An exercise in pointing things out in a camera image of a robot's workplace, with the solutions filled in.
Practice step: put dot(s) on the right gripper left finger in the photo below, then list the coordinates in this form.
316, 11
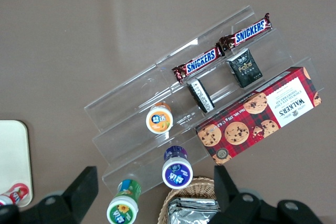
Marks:
71, 200

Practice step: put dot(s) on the woven wicker basket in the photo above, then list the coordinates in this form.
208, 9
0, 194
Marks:
183, 190

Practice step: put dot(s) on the black Face tissue pack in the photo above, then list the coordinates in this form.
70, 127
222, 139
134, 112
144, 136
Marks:
200, 95
244, 69

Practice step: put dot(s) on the purple gum bottle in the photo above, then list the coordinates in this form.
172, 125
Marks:
177, 172

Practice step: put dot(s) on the clear acrylic tiered stand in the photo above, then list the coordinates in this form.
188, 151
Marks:
126, 98

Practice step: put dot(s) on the orange gum bottle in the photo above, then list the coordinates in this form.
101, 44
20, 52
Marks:
158, 121

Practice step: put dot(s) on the Snickers chocolate bar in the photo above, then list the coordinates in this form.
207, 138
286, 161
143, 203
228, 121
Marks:
200, 62
249, 32

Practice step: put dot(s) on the silver foil packet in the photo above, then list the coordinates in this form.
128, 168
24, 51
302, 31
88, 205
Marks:
189, 211

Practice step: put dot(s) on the green gum bottle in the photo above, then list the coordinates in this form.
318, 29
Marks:
122, 208

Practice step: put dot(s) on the red Walkers cookie box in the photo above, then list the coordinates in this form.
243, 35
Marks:
249, 121

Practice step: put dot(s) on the white plastic tray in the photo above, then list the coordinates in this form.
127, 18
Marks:
13, 155

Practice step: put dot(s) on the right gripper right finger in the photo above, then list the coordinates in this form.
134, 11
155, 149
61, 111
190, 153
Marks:
231, 203

